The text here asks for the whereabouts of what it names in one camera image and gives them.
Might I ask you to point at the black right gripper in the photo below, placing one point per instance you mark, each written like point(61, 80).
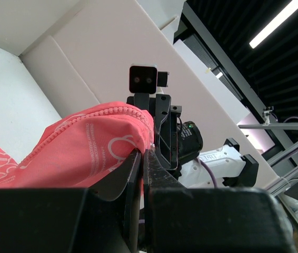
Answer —
point(176, 142)

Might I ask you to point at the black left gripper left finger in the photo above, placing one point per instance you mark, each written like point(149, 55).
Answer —
point(115, 208)

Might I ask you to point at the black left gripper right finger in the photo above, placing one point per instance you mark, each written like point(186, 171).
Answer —
point(178, 219)

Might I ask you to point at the pink printed hooded jacket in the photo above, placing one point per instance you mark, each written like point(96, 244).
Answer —
point(81, 149)

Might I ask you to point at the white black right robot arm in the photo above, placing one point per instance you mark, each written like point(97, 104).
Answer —
point(222, 167)

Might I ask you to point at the ceiling strip light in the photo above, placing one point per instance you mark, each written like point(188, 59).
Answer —
point(279, 19)

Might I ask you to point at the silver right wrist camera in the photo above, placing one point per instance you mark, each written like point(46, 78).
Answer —
point(146, 79)

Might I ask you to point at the aluminium frame strut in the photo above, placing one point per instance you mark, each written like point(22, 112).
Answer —
point(290, 149)

